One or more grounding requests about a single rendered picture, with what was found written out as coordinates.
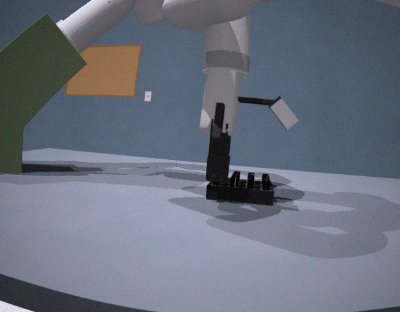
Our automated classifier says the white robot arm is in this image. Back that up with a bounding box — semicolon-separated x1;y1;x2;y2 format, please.
56;0;298;130

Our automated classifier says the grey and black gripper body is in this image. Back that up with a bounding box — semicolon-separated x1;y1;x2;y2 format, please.
199;67;249;136

